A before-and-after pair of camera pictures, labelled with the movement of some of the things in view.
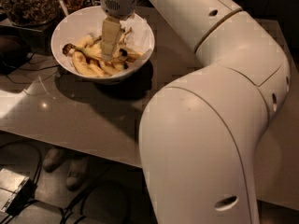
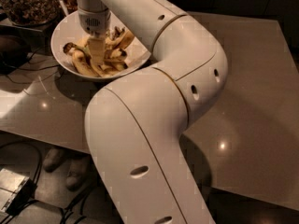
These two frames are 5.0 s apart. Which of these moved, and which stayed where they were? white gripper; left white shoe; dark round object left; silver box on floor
Moved: white gripper
Stayed: left white shoe; dark round object left; silver box on floor
